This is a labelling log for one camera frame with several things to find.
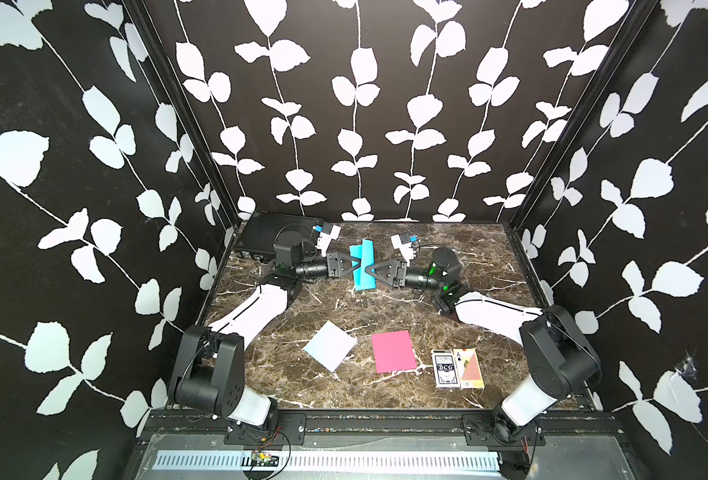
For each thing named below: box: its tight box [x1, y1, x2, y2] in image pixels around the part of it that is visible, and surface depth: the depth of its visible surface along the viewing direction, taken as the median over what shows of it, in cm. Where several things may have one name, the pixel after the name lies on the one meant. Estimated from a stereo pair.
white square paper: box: [304, 320, 358, 373], surface depth 90 cm
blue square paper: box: [349, 239, 376, 291], surface depth 75 cm
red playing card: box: [453, 348, 485, 389], surface depth 85 cm
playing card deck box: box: [431, 349, 461, 388], surface depth 84 cm
